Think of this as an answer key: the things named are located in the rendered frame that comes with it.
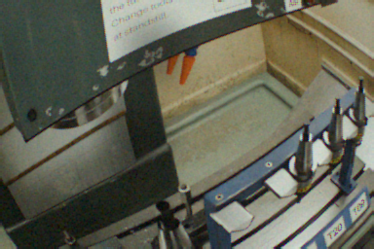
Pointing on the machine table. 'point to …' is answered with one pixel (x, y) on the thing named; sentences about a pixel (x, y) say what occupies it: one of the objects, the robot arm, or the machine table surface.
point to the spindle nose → (92, 109)
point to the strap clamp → (67, 235)
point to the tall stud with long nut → (186, 198)
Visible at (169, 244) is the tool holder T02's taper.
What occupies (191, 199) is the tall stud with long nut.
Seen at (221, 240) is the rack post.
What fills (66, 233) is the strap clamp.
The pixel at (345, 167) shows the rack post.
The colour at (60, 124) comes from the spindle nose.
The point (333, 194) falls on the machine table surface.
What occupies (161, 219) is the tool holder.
